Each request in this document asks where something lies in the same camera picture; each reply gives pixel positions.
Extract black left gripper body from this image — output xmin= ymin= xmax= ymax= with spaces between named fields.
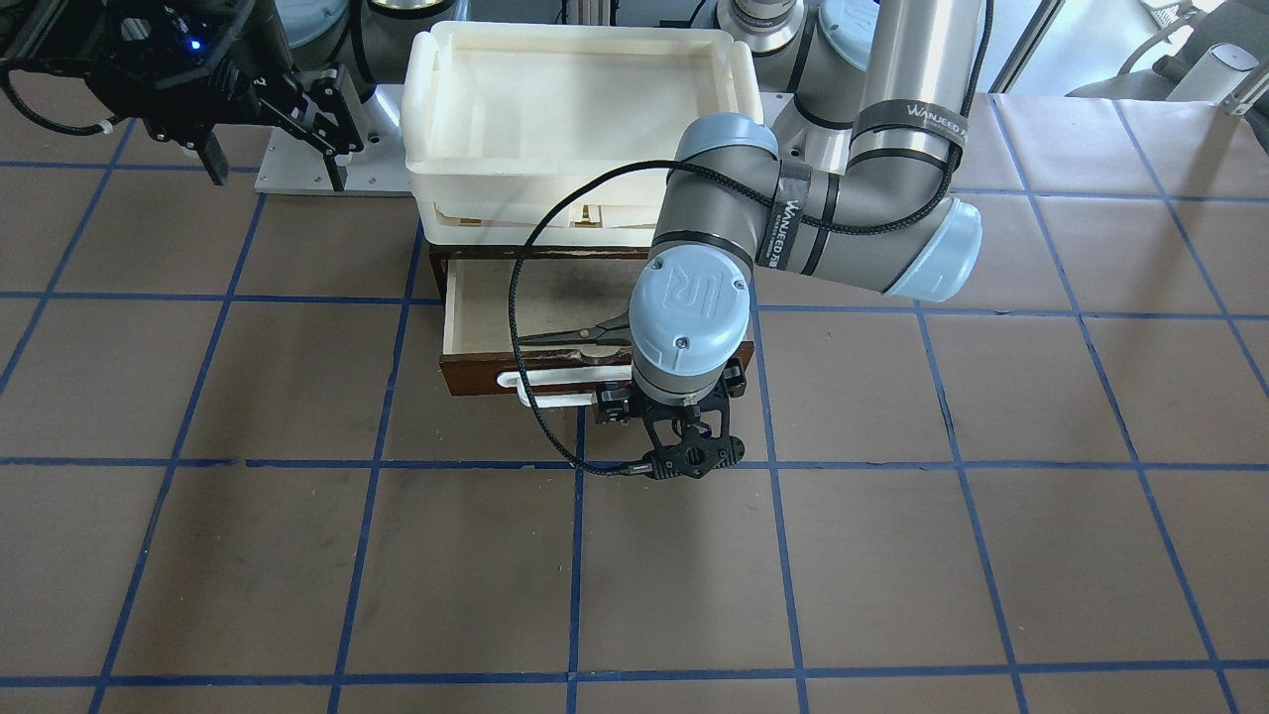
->
xmin=593 ymin=356 xmax=747 ymax=438

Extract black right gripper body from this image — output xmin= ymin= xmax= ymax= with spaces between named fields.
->
xmin=86 ymin=1 xmax=365 ymax=157

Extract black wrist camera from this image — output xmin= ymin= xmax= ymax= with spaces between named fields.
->
xmin=103 ymin=1 xmax=254 ymax=91
xmin=632 ymin=417 xmax=747 ymax=479

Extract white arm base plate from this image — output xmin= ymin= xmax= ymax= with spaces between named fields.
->
xmin=254 ymin=84 xmax=418 ymax=197
xmin=758 ymin=90 xmax=803 ymax=145

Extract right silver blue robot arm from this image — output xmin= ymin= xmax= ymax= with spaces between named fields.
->
xmin=86 ymin=1 xmax=470 ymax=190

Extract orange grey scissors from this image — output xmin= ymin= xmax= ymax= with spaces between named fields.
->
xmin=518 ymin=313 xmax=632 ymax=347

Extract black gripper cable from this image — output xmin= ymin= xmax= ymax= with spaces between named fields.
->
xmin=508 ymin=0 xmax=996 ymax=479

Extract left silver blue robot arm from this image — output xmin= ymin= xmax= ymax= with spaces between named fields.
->
xmin=596 ymin=1 xmax=994 ymax=430

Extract cream plastic tray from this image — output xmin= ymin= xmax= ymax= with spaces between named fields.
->
xmin=401 ymin=20 xmax=764 ymax=247

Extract light wooden drawer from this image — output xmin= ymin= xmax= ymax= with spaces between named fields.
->
xmin=439 ymin=259 xmax=643 ymax=406

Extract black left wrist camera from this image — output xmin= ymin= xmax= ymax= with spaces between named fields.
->
xmin=632 ymin=417 xmax=747 ymax=479

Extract dark brown wooden cabinet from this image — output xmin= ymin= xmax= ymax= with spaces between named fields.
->
xmin=424 ymin=240 xmax=648 ymax=301

